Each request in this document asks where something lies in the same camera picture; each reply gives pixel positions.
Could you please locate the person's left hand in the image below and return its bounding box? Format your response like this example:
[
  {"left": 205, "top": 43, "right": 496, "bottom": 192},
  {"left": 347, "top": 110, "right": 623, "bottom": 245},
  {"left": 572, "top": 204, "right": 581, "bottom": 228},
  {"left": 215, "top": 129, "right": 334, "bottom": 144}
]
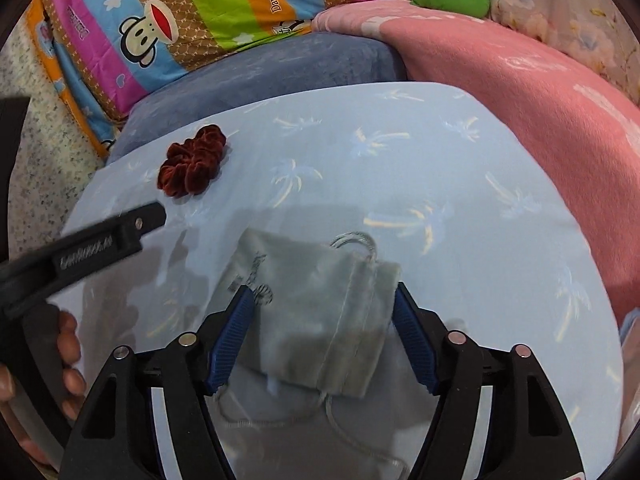
[{"left": 0, "top": 309, "right": 87, "bottom": 466}]

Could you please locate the striped monkey-print sheet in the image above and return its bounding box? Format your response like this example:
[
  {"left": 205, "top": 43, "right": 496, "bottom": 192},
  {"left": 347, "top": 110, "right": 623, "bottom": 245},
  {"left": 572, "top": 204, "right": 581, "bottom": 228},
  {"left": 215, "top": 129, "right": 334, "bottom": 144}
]
[{"left": 25, "top": 0, "right": 416, "bottom": 157}]

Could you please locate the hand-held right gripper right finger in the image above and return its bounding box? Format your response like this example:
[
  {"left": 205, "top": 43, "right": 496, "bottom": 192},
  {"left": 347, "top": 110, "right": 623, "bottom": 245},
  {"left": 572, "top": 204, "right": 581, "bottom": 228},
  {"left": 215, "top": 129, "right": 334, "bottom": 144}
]
[{"left": 392, "top": 282, "right": 586, "bottom": 480}]

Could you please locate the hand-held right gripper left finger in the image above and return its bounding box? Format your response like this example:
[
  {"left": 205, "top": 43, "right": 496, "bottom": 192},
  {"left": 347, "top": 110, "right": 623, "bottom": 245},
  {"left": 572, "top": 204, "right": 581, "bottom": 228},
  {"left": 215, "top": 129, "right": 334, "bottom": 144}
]
[{"left": 62, "top": 284, "right": 258, "bottom": 480}]

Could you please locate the dark red velvet scrunchie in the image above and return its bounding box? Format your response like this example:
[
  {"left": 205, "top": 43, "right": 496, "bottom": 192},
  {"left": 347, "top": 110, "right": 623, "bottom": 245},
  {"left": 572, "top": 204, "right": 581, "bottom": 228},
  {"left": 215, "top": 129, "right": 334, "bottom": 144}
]
[{"left": 156, "top": 126, "right": 230, "bottom": 197}]

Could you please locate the pink blanket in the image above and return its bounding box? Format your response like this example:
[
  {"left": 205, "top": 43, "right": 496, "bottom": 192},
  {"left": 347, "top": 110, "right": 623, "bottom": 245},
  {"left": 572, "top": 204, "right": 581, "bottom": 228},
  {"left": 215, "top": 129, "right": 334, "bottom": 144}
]
[{"left": 312, "top": 0, "right": 640, "bottom": 312}]

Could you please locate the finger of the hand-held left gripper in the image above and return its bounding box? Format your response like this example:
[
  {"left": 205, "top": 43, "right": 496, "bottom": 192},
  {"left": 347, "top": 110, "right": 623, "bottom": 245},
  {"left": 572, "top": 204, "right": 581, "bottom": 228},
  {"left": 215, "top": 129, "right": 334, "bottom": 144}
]
[{"left": 2, "top": 201, "right": 168, "bottom": 320}]

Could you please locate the grey floral sheet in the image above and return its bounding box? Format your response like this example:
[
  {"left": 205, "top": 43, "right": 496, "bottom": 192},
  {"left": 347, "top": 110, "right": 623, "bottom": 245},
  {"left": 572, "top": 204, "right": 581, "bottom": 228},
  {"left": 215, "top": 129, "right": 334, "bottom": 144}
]
[{"left": 457, "top": 0, "right": 640, "bottom": 107}]

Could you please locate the light blue palm-print cloth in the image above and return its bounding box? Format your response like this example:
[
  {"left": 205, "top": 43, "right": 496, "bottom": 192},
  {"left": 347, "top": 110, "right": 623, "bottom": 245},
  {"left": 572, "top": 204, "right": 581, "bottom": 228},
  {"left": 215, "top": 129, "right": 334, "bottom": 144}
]
[{"left": 47, "top": 81, "right": 627, "bottom": 480}]

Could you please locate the blue plush cushion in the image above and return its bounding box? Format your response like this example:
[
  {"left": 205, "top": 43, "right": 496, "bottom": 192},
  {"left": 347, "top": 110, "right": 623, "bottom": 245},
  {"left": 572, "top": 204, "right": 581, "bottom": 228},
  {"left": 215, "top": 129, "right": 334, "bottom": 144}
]
[{"left": 106, "top": 30, "right": 409, "bottom": 162}]

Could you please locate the grey drawstring pouch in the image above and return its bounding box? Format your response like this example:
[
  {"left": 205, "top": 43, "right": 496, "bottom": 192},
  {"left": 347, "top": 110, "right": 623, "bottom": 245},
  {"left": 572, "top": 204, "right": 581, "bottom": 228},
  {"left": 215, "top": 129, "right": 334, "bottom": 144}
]
[{"left": 215, "top": 227, "right": 408, "bottom": 473}]

